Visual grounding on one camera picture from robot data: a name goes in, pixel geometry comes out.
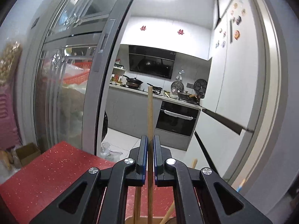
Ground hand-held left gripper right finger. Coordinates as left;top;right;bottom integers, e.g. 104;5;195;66
153;135;272;224

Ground black wok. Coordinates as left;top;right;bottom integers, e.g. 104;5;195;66
122;75;144;88

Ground cardboard box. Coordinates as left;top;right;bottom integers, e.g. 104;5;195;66
15;142;41;167

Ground black range hood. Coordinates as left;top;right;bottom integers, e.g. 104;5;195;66
128;45;177;79

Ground clear bag of beige goods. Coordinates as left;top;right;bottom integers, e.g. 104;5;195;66
0;41;23;87

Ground round black trivet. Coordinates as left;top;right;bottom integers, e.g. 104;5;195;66
194;79;208;94
170;80;185;94

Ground red plastic basket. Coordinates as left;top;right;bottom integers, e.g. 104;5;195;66
62;62;93;85

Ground grey kitchen base cabinet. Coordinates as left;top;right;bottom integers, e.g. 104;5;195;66
106;85;164;134

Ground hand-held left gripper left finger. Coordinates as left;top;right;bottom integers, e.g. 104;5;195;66
29;135;149;224

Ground clear plastic bag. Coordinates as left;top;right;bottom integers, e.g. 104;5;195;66
100;141;123;162

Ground stack of pink plastic stools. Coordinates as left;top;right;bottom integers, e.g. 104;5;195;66
0;93;19;150

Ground black built-in oven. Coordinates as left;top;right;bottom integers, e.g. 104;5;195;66
155;100;200;137

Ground sliding glass door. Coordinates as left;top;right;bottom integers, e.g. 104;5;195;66
35;0;146;157

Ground beige utensil holder grey base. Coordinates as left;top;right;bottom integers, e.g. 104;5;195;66
125;216;178;224

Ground blue white patterned chopstick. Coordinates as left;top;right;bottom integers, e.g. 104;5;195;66
236;179;246;193

